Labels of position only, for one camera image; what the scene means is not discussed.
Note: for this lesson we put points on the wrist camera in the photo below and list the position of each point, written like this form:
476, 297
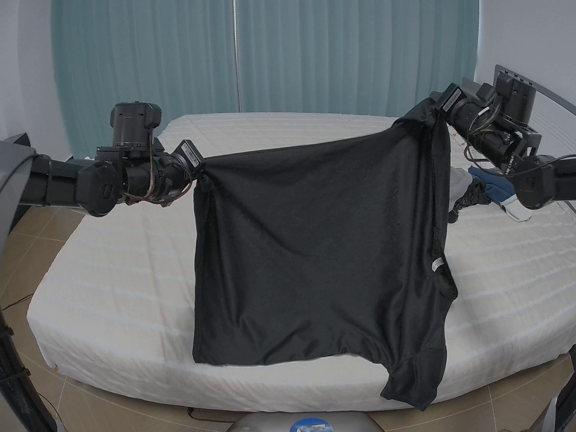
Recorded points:
450, 99
189, 155

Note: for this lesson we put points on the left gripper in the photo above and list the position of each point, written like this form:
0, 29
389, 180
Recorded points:
153, 178

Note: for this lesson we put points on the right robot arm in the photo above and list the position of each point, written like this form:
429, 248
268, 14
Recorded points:
540, 182

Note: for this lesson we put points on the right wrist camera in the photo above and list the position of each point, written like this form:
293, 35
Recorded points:
450, 99

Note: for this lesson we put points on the black T-shirt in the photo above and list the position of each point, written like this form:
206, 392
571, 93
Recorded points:
315, 241

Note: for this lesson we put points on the black chest of drawers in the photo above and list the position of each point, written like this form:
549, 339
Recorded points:
18, 141

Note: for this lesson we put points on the blue-green curtain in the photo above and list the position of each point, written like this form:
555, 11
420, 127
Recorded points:
144, 52
351, 38

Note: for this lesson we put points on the pile of clothes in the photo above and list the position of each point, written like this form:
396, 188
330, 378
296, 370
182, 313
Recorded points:
488, 186

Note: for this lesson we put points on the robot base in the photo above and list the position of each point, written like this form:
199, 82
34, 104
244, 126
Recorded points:
301, 423

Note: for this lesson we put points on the white printed pillow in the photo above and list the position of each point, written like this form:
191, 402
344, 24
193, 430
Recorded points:
456, 149

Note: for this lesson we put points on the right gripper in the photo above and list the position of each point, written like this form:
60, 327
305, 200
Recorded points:
472, 114

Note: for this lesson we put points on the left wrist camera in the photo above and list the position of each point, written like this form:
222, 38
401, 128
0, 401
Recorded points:
189, 155

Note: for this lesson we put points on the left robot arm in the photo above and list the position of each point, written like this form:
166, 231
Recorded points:
58, 182

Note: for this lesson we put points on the bed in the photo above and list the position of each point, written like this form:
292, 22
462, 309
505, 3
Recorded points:
112, 263

